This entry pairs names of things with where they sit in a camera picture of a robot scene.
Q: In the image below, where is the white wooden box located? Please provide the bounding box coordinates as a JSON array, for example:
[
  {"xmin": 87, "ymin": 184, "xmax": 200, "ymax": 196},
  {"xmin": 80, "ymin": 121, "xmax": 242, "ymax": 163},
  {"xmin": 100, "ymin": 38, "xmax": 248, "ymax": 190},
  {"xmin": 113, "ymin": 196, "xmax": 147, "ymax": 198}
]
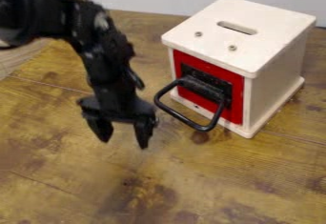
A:
[{"xmin": 161, "ymin": 0, "xmax": 315, "ymax": 138}]

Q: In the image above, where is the red drawer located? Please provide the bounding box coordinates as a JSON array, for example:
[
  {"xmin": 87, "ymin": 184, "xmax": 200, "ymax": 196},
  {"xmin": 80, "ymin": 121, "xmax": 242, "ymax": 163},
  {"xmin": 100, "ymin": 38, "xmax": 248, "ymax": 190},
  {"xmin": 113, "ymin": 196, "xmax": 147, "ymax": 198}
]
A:
[{"xmin": 173, "ymin": 50, "xmax": 244, "ymax": 125}]

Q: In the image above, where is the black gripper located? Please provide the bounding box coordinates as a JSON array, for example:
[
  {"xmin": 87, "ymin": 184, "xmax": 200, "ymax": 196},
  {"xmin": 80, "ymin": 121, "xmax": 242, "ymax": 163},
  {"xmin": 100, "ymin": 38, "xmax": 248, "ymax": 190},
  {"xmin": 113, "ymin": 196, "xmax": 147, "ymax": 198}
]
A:
[{"xmin": 77, "ymin": 49, "xmax": 156, "ymax": 150}]

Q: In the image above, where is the black metal drawer handle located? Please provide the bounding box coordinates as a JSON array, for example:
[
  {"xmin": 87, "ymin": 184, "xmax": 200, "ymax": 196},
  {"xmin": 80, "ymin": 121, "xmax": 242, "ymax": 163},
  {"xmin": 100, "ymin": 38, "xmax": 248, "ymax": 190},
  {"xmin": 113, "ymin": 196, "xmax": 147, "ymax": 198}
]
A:
[{"xmin": 153, "ymin": 75, "xmax": 228, "ymax": 132}]

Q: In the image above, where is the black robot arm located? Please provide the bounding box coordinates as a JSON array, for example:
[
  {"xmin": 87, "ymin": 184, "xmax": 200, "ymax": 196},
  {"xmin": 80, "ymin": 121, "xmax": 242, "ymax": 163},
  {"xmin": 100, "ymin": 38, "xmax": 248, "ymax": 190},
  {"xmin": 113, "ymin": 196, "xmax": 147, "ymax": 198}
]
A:
[{"xmin": 0, "ymin": 0, "xmax": 156, "ymax": 149}]

